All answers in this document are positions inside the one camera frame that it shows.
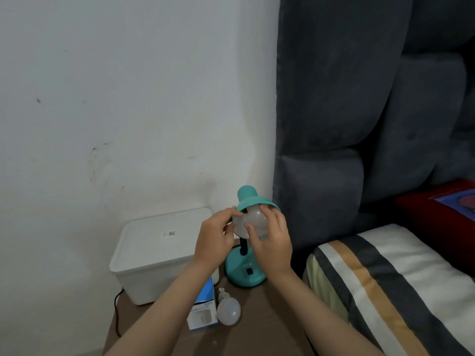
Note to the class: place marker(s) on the person's left hand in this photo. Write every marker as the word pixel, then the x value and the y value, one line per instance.
pixel 213 240

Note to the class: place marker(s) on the person's right hand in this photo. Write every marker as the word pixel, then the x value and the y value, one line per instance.
pixel 271 248

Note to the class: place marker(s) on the person's right thumb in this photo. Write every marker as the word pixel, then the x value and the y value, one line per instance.
pixel 251 233

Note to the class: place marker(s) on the person's left thumb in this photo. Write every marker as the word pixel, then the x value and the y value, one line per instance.
pixel 229 229

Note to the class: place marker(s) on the frosted light bulb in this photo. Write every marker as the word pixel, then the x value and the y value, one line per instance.
pixel 251 222

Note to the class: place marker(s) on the person's left forearm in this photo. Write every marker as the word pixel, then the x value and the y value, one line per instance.
pixel 159 315

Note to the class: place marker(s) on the person's right forearm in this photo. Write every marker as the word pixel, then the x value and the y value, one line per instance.
pixel 319 315

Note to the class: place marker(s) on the teal desk lamp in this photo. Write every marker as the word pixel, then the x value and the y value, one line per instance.
pixel 245 263

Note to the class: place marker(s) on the white plastic storage box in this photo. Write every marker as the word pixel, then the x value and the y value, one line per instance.
pixel 156 252

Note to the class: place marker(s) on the white light bulb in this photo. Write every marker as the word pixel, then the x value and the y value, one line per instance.
pixel 227 309

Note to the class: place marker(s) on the blue white bulb carton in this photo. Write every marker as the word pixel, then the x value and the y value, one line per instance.
pixel 203 311

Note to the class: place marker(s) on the striped pillow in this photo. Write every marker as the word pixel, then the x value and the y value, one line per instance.
pixel 393 292

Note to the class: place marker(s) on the grey padded headboard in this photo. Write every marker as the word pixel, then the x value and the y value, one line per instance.
pixel 371 100

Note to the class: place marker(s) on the red pillow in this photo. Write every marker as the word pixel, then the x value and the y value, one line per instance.
pixel 438 215

